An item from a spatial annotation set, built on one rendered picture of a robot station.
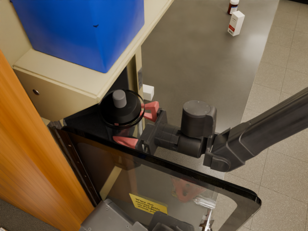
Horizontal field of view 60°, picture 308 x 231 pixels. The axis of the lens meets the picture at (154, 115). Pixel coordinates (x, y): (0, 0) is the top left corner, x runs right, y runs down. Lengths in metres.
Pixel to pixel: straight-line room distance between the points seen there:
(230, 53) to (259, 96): 1.22
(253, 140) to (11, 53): 0.43
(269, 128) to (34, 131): 0.41
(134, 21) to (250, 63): 0.93
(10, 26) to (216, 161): 0.43
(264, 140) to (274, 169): 1.53
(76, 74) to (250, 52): 1.04
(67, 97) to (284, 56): 2.66
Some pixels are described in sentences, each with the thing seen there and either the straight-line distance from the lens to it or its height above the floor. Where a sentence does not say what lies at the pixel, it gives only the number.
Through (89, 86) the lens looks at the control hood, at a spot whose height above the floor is 1.51.
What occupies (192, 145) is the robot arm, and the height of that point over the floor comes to 1.22.
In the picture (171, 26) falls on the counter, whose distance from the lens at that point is 1.35.
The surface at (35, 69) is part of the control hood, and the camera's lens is 0.33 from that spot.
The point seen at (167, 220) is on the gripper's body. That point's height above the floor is 1.30.
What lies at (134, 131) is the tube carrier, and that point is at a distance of 0.63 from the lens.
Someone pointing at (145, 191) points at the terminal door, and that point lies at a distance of 0.48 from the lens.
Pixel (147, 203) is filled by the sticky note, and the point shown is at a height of 1.21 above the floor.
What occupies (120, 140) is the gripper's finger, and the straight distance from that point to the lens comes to 0.62.
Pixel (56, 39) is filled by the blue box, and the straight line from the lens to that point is 0.31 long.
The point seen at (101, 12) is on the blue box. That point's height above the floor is 1.58.
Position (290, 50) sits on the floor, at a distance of 2.97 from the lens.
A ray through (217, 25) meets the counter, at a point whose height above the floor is 0.94.
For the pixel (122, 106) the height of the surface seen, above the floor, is 1.26.
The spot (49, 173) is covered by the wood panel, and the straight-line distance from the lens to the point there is 0.31.
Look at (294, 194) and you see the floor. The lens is 2.05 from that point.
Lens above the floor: 1.72
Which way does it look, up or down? 54 degrees down
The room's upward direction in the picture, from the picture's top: straight up
